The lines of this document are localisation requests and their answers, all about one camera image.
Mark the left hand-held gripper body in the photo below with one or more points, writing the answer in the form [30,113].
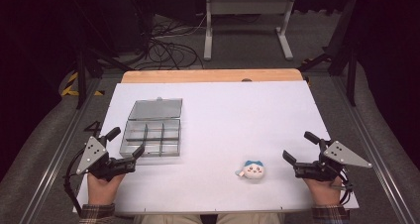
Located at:
[99,163]

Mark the white table mat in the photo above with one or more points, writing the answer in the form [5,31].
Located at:
[231,125]

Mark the person's left hand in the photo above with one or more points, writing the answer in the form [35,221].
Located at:
[102,191]

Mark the white blue plush toy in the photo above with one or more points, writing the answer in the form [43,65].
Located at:
[252,171]

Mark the person's left leg beige trousers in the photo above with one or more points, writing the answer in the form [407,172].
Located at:
[168,219]

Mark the yellow black floor tape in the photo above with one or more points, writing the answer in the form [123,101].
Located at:
[70,85]

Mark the aluminium floor rail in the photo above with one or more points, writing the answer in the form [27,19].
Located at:
[384,181]
[59,151]

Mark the clear plastic compartment box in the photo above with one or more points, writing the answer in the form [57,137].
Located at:
[153,110]

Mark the wooden table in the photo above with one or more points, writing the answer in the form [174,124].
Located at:
[198,76]

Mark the person's leg beige trousers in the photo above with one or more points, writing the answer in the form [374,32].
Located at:
[251,219]
[168,219]

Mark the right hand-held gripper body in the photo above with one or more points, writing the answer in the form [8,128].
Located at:
[330,169]

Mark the white metal stand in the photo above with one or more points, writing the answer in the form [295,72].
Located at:
[247,6]

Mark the person's right hand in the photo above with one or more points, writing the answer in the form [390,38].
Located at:
[325,192]

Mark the person's right leg beige trousers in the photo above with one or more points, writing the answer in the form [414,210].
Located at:
[251,219]

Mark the black tripod stand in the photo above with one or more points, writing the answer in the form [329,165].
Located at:
[81,75]
[351,75]

